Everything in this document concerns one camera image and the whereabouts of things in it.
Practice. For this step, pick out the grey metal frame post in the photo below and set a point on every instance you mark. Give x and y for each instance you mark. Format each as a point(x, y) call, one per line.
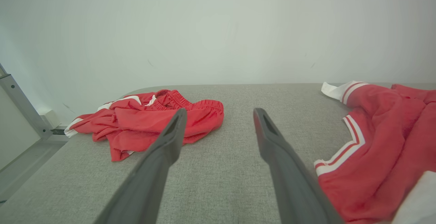
point(24, 105)

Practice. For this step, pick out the red basketball jersey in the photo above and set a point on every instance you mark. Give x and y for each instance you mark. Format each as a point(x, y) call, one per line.
point(385, 142)

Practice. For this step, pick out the small white wall box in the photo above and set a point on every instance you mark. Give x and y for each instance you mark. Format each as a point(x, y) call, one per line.
point(51, 118)

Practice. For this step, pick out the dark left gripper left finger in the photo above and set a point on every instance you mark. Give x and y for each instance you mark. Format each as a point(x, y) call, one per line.
point(150, 173)

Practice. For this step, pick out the red shorts with white stripe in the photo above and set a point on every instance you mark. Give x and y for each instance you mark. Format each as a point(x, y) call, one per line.
point(143, 125)

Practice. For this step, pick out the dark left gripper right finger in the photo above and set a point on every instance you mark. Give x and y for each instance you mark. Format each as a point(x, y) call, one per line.
point(289, 176)

